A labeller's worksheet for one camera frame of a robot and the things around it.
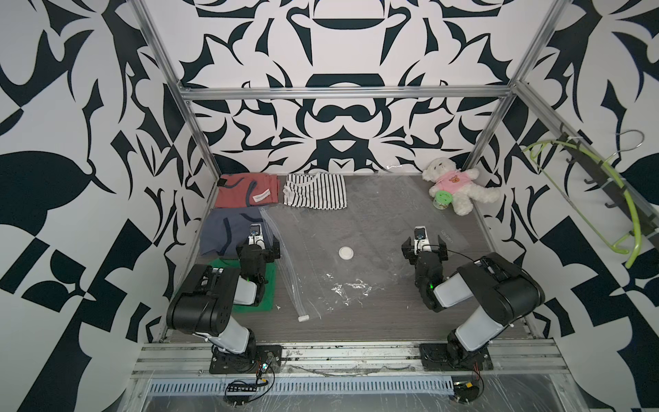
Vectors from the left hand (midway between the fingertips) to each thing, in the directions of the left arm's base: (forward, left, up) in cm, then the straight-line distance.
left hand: (257, 234), depth 93 cm
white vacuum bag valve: (-5, -32, -5) cm, 33 cm away
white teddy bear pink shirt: (+21, -81, +1) cm, 83 cm away
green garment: (-19, -6, -5) cm, 21 cm away
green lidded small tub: (+16, -73, -3) cm, 75 cm away
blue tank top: (+5, +14, -4) cm, 15 cm away
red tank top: (+25, +8, -4) cm, 27 cm away
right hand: (-3, -60, +2) cm, 60 cm away
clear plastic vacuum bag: (-8, -30, -6) cm, 31 cm away
